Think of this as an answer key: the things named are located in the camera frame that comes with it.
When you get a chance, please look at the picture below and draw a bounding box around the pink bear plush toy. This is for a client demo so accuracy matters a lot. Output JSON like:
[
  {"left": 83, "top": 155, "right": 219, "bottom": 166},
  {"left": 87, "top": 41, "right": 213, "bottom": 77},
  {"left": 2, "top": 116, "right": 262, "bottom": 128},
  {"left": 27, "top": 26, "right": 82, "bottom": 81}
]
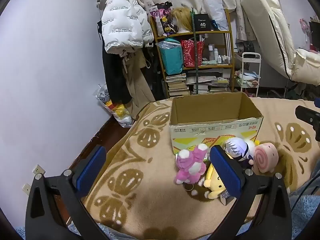
[{"left": 174, "top": 143, "right": 210, "bottom": 192}]

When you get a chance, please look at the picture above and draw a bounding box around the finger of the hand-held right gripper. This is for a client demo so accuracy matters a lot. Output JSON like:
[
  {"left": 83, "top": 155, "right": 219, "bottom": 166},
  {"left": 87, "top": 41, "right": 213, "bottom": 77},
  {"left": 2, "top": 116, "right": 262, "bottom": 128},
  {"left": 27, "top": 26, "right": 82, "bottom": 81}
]
[{"left": 295, "top": 106, "right": 320, "bottom": 142}]

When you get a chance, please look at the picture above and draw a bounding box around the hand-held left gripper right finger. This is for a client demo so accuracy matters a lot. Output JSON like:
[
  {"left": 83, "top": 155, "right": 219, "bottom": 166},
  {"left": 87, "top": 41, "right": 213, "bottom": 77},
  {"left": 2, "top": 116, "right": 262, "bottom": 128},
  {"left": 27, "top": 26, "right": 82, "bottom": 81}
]
[{"left": 209, "top": 144, "right": 293, "bottom": 240}]

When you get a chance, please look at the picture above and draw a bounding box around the printed cardboard box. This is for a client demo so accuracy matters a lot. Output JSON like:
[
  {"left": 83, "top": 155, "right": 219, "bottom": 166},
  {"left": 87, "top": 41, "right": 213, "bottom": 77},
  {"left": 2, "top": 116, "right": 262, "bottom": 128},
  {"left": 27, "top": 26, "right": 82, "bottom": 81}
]
[{"left": 169, "top": 92, "right": 264, "bottom": 155}]

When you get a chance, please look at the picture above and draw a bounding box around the dark hanging garment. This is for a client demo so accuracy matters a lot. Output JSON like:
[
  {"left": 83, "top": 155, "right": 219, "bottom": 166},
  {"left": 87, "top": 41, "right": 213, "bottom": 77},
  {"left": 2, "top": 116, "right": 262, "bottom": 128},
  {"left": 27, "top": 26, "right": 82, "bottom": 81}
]
[{"left": 142, "top": 45, "right": 167, "bottom": 101}]

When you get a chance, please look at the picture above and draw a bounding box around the yellow plush toy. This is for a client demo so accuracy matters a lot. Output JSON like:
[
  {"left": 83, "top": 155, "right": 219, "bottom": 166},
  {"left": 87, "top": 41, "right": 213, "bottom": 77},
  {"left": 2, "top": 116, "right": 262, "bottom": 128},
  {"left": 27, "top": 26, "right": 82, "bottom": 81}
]
[{"left": 203, "top": 162, "right": 227, "bottom": 200}]

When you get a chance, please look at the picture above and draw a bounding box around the dark wooden bed frame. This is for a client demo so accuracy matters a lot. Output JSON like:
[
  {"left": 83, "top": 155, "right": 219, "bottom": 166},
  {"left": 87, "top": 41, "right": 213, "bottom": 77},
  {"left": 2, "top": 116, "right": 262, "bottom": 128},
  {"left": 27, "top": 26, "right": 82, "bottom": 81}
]
[{"left": 49, "top": 116, "right": 137, "bottom": 220}]

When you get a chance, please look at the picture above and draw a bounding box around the white printed puffer jacket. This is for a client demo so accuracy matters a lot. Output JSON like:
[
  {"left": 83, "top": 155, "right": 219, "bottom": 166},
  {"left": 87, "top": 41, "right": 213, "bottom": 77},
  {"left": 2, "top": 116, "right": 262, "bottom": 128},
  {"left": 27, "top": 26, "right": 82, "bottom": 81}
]
[{"left": 101, "top": 0, "right": 155, "bottom": 54}]

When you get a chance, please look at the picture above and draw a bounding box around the green pole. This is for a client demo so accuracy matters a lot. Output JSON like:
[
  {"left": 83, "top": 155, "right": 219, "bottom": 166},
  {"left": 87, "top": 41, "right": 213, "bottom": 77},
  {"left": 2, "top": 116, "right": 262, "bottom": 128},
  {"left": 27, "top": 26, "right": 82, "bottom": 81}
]
[{"left": 189, "top": 7, "right": 201, "bottom": 95}]

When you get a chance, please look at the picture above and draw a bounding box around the beige hanging coat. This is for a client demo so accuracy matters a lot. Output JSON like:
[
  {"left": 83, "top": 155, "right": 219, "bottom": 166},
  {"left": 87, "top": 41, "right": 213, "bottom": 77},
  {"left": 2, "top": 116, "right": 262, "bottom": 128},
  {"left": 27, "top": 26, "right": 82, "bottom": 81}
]
[{"left": 120, "top": 46, "right": 156, "bottom": 120}]

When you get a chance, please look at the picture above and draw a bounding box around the clear plastic bag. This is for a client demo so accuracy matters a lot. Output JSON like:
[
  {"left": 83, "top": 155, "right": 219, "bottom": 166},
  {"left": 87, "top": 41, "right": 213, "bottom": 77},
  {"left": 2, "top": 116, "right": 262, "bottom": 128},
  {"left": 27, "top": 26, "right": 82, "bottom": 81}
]
[{"left": 204, "top": 0, "right": 230, "bottom": 31}]

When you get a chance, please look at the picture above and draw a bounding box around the white-haired doll plush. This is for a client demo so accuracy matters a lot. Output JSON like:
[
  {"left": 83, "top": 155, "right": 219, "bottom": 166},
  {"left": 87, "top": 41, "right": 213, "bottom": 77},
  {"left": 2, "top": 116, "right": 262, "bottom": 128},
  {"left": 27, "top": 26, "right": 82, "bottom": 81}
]
[{"left": 224, "top": 137, "right": 260, "bottom": 169}]

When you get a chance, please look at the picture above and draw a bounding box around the pile of papers and books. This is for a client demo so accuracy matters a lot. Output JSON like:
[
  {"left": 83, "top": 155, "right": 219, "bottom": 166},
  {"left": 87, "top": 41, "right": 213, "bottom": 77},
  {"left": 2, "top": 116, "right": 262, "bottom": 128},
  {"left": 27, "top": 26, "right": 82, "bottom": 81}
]
[{"left": 186, "top": 69, "right": 231, "bottom": 95}]

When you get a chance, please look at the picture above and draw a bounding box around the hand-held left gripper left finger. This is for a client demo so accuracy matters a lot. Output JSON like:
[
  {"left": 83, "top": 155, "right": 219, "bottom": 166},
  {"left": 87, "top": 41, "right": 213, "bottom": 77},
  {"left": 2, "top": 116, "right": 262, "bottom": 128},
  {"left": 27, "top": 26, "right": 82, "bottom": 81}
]
[{"left": 25, "top": 145, "right": 110, "bottom": 240}]

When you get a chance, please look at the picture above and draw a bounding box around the white trolley cart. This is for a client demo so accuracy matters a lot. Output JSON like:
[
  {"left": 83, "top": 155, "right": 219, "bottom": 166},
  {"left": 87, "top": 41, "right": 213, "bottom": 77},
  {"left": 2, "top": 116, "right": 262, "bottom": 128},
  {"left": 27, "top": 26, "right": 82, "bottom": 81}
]
[{"left": 234, "top": 52, "right": 262, "bottom": 98}]

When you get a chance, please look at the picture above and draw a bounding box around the colourful printed bag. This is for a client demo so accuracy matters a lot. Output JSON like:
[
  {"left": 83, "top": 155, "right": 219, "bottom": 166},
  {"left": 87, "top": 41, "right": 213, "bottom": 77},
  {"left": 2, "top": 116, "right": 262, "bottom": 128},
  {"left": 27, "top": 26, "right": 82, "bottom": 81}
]
[{"left": 149, "top": 2, "right": 173, "bottom": 37}]

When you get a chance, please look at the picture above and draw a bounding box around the stack of books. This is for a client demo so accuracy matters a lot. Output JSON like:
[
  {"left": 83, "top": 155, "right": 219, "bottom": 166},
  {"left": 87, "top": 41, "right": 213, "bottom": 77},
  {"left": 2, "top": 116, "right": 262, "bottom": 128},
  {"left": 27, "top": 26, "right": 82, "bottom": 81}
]
[{"left": 164, "top": 73, "right": 190, "bottom": 97}]

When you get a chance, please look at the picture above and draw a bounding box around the cream folded mattress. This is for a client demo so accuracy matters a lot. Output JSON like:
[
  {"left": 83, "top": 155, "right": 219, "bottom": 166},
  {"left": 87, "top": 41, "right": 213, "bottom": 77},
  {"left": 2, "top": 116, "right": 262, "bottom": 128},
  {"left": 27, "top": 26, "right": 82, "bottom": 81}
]
[{"left": 241, "top": 0, "right": 320, "bottom": 83}]

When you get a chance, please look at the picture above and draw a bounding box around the blonde wig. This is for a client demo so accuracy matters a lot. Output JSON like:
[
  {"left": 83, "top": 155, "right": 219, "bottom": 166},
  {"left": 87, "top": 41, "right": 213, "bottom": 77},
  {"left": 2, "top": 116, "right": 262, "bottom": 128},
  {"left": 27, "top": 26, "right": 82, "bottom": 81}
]
[{"left": 171, "top": 7, "right": 195, "bottom": 33}]

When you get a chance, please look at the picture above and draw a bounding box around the pink wall ornament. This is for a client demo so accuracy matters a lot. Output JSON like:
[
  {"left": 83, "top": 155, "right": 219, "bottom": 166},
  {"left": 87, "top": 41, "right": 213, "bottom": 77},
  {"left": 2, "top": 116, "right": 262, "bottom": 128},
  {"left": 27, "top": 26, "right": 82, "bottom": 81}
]
[{"left": 299, "top": 18, "right": 313, "bottom": 43}]

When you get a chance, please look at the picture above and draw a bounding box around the pink swirl plush toy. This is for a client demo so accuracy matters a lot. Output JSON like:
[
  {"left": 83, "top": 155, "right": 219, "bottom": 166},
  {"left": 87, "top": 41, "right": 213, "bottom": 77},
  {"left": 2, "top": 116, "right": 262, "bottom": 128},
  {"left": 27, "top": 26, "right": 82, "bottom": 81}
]
[{"left": 251, "top": 142, "right": 279, "bottom": 173}]

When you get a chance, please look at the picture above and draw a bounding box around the beige patterned blanket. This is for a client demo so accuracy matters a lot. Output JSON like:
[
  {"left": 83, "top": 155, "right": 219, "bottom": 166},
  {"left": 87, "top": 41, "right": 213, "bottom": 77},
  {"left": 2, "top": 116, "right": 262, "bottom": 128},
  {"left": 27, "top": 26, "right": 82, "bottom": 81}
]
[{"left": 82, "top": 97, "right": 320, "bottom": 233}]

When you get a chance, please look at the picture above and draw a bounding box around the group of small bottles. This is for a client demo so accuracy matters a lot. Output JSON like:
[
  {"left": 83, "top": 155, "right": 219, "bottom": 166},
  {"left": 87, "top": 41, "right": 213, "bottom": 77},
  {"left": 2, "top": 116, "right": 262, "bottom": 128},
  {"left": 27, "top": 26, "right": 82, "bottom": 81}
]
[{"left": 207, "top": 44, "right": 232, "bottom": 65}]

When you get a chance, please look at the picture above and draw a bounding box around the black hanging coat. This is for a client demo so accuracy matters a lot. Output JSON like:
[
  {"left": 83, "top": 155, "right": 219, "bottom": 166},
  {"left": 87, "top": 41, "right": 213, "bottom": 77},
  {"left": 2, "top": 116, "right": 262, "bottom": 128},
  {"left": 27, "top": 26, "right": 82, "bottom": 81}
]
[{"left": 97, "top": 20, "right": 132, "bottom": 105}]

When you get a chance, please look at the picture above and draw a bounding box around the wooden shelf with items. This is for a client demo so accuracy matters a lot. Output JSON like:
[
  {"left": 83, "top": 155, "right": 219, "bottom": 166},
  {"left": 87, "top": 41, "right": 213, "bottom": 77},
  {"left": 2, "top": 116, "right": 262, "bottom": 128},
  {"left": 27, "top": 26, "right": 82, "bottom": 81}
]
[{"left": 149, "top": 8, "right": 236, "bottom": 97}]

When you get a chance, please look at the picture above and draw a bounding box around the red patterned bag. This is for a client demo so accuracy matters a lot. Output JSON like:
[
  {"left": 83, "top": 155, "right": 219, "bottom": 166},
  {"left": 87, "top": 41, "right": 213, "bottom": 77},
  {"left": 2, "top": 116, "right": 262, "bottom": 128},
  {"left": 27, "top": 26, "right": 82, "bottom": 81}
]
[{"left": 180, "top": 39, "right": 205, "bottom": 68}]

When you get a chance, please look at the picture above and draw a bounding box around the black square box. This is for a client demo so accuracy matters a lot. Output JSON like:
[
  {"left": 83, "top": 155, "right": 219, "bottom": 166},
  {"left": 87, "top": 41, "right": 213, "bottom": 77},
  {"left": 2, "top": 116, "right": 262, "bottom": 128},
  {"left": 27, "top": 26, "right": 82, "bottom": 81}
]
[{"left": 194, "top": 13, "right": 213, "bottom": 31}]

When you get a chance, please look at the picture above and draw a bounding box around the plastic bag of toys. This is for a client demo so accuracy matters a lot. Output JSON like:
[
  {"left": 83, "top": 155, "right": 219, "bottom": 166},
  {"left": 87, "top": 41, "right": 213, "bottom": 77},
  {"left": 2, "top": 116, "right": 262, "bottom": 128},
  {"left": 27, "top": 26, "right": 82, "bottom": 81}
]
[{"left": 93, "top": 83, "right": 135, "bottom": 128}]

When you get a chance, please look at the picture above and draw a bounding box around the teal bag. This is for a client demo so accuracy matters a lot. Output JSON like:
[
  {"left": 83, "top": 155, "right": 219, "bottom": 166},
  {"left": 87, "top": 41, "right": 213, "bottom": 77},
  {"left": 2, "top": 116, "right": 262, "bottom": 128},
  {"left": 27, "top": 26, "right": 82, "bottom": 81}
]
[{"left": 158, "top": 39, "right": 183, "bottom": 75}]

